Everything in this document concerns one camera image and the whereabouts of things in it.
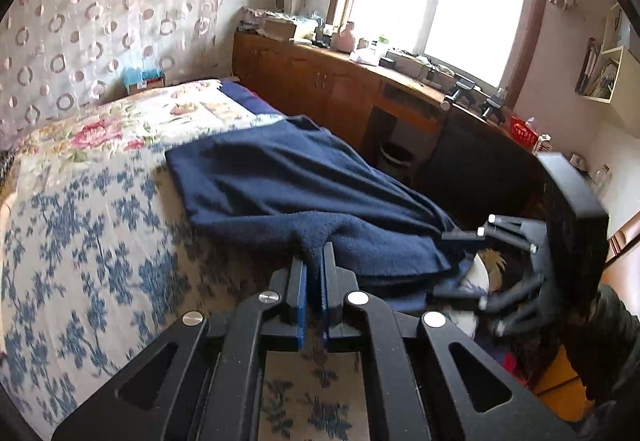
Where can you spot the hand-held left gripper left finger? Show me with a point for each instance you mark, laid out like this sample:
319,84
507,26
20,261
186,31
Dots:
301,311

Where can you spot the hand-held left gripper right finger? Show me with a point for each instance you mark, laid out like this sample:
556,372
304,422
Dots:
327,301

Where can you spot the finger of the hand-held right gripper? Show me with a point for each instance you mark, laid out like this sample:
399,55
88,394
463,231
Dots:
520,301
515,231

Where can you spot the navy t-shirt with orange print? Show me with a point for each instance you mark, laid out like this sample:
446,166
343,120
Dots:
280,181

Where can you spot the person's right forearm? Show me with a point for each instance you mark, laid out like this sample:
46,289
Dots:
610,346

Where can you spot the doll with yellow hair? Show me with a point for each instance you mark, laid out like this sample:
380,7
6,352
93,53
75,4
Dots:
482,273

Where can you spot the glass jar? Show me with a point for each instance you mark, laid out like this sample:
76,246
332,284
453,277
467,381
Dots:
602,175

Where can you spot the red plastic basket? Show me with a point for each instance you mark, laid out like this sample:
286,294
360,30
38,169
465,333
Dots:
522,132

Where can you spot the grey device on stand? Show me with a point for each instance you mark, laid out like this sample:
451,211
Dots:
495,103
460,88

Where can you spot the black trash bin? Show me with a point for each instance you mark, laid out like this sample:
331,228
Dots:
396,163

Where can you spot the white and blue floral bedcover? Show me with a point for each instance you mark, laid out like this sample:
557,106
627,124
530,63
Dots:
100,246

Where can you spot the navy blue bedsheet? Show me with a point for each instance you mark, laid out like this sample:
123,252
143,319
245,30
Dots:
250,101

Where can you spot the wooden cabinet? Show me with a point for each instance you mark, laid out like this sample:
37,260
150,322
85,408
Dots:
320,81

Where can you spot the white plastic bag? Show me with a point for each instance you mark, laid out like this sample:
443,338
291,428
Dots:
365,57

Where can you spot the floral quilt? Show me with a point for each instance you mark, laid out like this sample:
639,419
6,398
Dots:
150,116

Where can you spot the pink figurine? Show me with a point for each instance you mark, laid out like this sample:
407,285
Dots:
345,38

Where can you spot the cardboard box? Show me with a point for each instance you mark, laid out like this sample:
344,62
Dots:
281,28

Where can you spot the box with blue bag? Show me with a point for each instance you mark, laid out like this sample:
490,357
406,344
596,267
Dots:
144,82

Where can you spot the stack of folded fabrics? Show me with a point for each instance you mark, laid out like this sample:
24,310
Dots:
255,20

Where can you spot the white wall shelf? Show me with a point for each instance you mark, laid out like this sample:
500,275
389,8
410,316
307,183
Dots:
607,56

